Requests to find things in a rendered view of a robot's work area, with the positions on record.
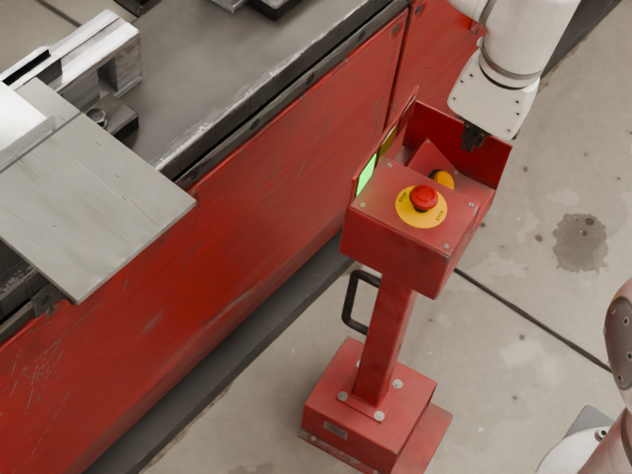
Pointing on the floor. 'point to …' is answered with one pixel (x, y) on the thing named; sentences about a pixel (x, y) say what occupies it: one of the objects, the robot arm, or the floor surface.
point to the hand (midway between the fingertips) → (473, 135)
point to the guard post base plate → (137, 6)
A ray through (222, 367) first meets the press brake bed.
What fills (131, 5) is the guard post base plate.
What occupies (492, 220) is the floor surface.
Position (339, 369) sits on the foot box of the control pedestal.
